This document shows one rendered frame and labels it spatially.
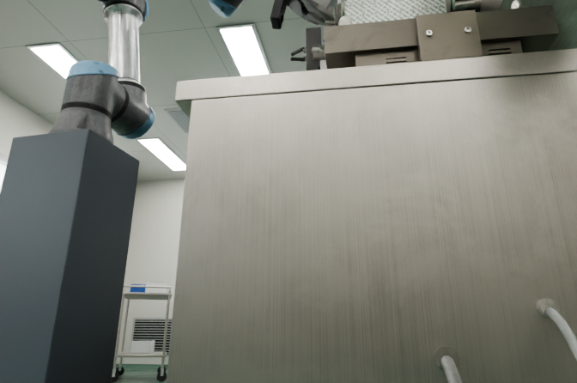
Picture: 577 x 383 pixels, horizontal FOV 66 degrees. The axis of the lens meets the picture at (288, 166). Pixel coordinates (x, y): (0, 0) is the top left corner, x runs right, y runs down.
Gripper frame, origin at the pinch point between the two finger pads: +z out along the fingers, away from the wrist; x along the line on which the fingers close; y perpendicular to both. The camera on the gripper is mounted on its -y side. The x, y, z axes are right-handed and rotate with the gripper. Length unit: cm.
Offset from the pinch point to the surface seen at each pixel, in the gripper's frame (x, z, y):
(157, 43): 202, -219, 18
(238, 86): -34, 14, -38
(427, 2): -8.2, 20.6, 12.4
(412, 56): -26.9, 31.9, -13.1
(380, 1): -8.2, 11.3, 6.8
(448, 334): -34, 61, -49
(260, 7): 171, -145, 80
